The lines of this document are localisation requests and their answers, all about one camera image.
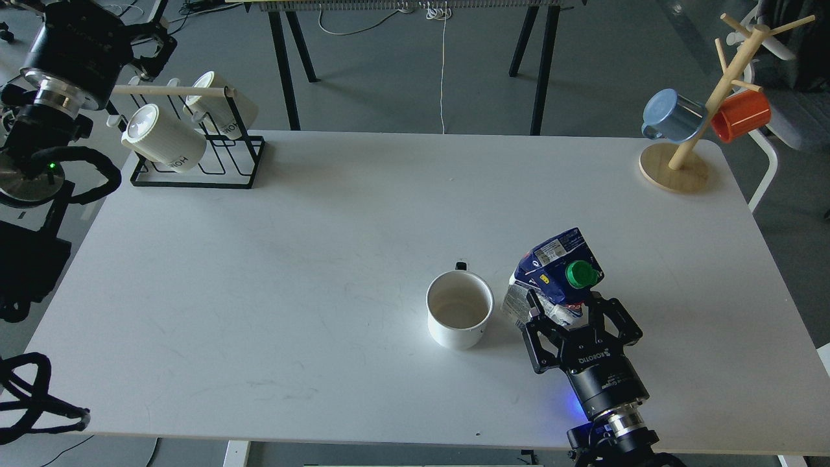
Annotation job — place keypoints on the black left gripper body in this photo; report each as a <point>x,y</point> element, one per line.
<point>82,45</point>

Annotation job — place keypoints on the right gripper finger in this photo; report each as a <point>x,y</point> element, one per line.
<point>612,329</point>
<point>539,335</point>

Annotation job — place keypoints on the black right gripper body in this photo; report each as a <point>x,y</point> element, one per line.
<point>598,370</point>

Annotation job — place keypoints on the blue white milk carton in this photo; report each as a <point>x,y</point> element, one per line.
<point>562,271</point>

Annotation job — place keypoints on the white smiley mug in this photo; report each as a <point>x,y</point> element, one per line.
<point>459,306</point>

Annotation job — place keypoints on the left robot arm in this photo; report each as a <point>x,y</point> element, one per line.
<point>42,163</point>

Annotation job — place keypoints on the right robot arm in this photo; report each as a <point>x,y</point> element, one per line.
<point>619,438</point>

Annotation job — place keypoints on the white mug front on rack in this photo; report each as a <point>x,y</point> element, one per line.
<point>163,138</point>

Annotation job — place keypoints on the white mug on rack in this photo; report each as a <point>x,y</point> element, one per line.
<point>163,138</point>
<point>219,117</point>

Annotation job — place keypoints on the white mug rear on rack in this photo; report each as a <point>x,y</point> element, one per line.
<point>219,117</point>

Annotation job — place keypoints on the wooden mug tree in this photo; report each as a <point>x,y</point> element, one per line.
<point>675,167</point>

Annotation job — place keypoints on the blue mug on tree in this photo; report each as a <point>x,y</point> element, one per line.
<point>668,115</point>

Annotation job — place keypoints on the black table legs background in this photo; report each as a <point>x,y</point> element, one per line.
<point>484,69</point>

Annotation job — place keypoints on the orange mug on tree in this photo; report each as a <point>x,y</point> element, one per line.
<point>741,113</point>

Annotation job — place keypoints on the white chair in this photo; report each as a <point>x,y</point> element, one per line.
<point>794,72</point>

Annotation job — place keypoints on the black wire mug rack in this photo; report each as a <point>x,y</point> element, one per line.
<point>226,164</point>

